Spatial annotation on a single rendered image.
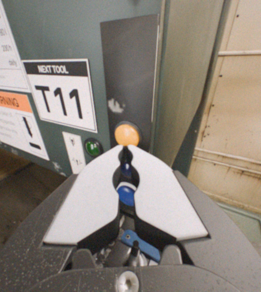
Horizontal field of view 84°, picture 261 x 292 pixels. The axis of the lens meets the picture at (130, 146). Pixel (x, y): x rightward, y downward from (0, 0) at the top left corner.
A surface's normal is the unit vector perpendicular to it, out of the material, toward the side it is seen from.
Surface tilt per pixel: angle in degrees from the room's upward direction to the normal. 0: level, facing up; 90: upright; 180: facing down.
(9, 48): 90
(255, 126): 90
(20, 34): 90
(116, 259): 0
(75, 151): 90
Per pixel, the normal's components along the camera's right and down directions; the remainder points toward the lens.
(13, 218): 0.35, -0.70
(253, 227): 0.00, -0.87
